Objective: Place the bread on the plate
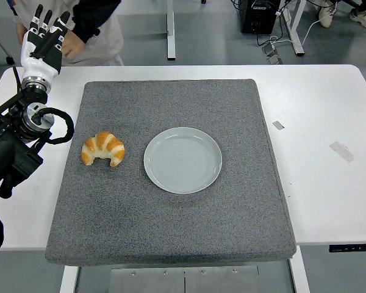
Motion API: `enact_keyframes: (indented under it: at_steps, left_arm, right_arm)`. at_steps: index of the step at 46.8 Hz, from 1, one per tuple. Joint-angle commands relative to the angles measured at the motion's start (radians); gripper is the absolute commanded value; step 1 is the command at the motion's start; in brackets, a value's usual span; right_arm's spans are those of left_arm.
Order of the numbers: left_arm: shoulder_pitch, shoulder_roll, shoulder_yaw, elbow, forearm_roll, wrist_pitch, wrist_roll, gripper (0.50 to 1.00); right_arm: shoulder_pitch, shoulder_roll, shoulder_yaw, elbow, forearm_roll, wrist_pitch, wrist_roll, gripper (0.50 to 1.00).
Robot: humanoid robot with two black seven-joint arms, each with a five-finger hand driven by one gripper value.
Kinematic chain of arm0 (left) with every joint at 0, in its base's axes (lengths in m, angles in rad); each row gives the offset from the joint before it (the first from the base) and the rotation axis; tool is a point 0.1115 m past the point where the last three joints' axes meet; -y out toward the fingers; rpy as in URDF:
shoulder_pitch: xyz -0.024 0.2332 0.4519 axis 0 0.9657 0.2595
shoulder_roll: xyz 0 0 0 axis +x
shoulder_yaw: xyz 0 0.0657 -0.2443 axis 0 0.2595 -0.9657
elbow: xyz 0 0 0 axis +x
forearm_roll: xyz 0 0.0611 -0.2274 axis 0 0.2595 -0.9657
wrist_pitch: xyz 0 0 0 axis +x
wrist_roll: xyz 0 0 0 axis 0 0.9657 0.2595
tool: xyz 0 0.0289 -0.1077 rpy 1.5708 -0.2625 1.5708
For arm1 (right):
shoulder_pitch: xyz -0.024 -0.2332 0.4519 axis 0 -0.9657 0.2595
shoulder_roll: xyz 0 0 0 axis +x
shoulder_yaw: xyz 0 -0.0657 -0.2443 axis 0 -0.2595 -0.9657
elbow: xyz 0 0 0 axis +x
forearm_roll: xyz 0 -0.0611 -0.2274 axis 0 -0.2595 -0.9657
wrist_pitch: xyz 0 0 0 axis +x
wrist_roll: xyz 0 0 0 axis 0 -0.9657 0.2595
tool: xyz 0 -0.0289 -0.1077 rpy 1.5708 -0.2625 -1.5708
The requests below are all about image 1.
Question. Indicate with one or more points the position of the black table control panel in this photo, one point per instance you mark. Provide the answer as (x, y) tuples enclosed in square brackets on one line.
[(353, 248)]

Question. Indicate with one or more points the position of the round grey plate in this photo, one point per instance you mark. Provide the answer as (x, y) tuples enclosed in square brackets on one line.
[(183, 160)]

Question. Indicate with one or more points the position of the large clear tape piece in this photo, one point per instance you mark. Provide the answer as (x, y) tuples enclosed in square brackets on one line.
[(341, 151)]

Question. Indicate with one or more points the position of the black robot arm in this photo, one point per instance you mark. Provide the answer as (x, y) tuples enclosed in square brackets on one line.
[(6, 152)]

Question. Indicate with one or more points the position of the grey pole with caster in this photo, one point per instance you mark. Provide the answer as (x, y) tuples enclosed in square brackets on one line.
[(9, 59)]

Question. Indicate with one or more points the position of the person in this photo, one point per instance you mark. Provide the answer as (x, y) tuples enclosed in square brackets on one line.
[(97, 39)]

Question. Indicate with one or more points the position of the grey metal plate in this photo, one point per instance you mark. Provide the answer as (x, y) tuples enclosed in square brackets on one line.
[(146, 280)]

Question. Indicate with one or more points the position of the person's beige shoe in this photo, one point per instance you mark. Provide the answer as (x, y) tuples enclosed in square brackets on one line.
[(326, 13), (364, 19)]

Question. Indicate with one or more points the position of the small clear tape piece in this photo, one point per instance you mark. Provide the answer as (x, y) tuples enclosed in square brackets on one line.
[(278, 125)]

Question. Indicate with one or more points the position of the person's hand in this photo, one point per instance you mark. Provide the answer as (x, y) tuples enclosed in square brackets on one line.
[(19, 34), (73, 45)]

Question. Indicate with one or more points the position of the black equipment box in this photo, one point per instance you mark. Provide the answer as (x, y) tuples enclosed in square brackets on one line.
[(257, 18)]

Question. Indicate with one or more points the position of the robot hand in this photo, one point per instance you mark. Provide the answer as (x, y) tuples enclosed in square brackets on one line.
[(38, 65)]

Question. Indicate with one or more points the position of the white angled table leg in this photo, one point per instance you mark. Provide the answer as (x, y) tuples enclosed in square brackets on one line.
[(296, 36)]

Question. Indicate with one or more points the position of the grey foot pedal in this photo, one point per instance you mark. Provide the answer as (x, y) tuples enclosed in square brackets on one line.
[(275, 60), (270, 49)]

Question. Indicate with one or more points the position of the grey felt mat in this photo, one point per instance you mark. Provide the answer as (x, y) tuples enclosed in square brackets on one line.
[(170, 226)]

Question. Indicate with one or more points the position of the white table support leg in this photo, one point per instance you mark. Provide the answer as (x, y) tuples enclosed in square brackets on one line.
[(68, 279), (300, 276)]

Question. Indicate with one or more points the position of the golden croissant bread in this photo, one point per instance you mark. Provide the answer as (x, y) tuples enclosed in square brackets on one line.
[(103, 143)]

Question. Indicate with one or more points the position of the white straight table leg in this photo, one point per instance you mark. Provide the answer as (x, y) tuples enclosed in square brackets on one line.
[(170, 30)]

